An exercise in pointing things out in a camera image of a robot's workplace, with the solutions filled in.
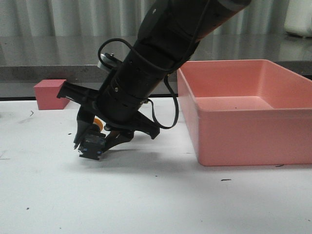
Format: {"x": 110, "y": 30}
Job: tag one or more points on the pink cube block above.
{"x": 46, "y": 92}

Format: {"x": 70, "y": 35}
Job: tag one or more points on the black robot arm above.
{"x": 167, "y": 38}

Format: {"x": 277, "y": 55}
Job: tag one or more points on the pink plastic bin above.
{"x": 246, "y": 112}

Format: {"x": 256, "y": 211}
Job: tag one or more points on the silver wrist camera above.
{"x": 108, "y": 62}

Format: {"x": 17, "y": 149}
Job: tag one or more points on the white appliance in background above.
{"x": 298, "y": 19}

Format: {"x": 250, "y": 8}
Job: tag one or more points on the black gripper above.
{"x": 118, "y": 100}

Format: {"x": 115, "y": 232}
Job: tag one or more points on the yellow mushroom push button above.
{"x": 93, "y": 141}

